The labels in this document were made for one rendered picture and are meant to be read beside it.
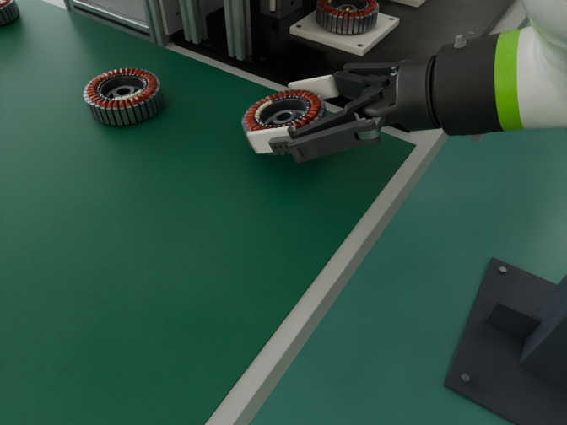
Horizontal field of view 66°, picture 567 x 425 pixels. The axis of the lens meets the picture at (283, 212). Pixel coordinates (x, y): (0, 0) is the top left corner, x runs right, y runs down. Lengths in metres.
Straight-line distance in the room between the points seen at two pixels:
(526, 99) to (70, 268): 0.48
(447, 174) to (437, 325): 0.66
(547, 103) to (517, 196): 1.40
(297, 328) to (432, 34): 0.64
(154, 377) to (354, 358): 0.89
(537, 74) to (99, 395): 0.46
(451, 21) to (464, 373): 0.85
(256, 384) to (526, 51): 0.37
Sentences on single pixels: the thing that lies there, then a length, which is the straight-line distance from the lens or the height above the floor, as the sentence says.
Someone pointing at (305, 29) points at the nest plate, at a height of 0.78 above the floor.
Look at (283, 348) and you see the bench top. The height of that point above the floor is 0.75.
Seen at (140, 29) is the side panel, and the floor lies 0.77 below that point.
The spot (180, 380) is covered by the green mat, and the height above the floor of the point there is 0.75.
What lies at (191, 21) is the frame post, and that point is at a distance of 0.84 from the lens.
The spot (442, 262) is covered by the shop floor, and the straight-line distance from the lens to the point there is 1.51.
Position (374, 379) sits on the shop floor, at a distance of 1.26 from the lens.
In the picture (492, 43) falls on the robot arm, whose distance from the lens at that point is 0.46.
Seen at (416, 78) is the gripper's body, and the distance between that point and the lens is 0.47.
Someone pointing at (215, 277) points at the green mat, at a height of 0.75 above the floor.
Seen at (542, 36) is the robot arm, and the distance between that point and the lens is 0.37.
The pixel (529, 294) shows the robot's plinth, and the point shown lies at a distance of 1.52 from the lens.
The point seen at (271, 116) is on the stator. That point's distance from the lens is 0.62.
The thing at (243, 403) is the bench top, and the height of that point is 0.75.
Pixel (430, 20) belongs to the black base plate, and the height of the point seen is 0.77.
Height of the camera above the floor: 1.15
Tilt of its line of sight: 48 degrees down
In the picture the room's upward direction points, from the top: 1 degrees clockwise
